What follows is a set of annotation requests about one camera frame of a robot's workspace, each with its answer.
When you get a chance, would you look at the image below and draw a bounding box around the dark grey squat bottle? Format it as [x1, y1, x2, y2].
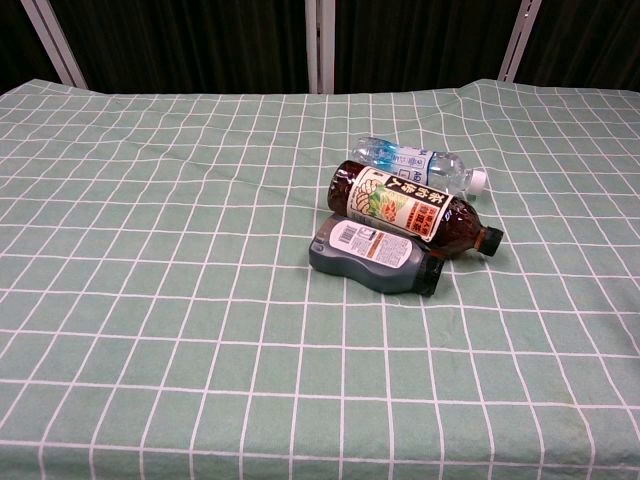
[308, 213, 445, 297]

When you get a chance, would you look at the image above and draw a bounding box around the brown tea bottle black cap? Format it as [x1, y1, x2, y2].
[327, 159, 504, 260]

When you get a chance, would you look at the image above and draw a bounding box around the clear water bottle white cap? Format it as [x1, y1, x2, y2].
[350, 135, 489, 200]

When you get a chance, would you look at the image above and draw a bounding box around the green checked tablecloth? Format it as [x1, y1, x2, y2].
[0, 78, 640, 480]

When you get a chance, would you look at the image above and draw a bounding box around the dark curtain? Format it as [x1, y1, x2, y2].
[0, 0, 640, 96]

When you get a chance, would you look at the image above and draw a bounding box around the white metal frame post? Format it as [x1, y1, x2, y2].
[20, 0, 89, 91]
[497, 0, 544, 83]
[304, 0, 336, 95]

